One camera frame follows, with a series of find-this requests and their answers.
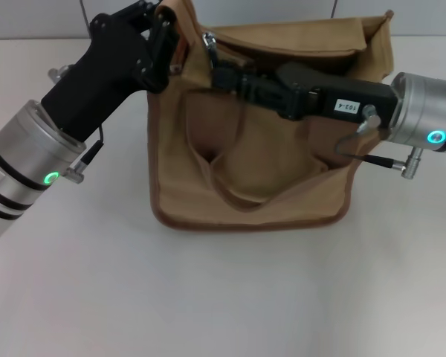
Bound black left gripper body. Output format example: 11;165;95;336
40;14;155;143

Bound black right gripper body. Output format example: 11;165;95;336
300;75;399;129

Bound silver metal zipper pull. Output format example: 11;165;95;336
201;31;220;71

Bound khaki canvas food bag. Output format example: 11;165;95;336
148;0;395;232

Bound silver metal fitting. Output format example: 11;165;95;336
47;65;74;81

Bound right gripper cable with plug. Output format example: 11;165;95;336
334;105;425;180

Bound gripper cable with plug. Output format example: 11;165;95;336
65;126;106;184
334;105;425;180

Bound left gripper cable with plug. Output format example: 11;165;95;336
65;126;106;184

